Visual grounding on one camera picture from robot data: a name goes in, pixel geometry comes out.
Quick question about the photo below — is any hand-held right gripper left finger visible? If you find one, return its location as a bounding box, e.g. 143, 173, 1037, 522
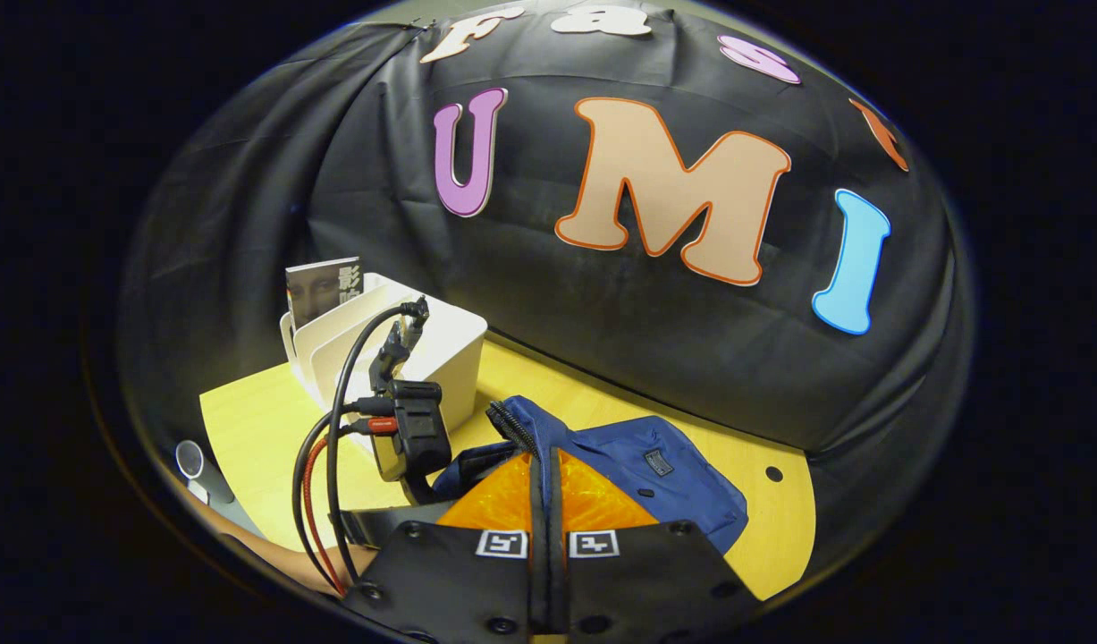
338, 447, 536, 640

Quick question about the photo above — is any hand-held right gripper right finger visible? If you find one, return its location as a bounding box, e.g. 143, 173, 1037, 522
559, 447, 762, 640

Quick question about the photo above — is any white plastic bookshelf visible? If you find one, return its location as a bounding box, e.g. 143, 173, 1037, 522
280, 273, 489, 484

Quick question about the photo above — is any blue schoolbag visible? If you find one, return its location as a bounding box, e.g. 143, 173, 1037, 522
432, 395, 750, 631

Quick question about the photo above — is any dark portrait cover book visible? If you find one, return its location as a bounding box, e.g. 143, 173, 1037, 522
285, 257, 361, 330

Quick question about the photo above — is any black backdrop cloth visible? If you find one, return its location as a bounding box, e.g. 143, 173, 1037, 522
119, 0, 976, 582

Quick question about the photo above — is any red braided cable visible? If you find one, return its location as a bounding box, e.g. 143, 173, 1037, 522
302, 416, 399, 598

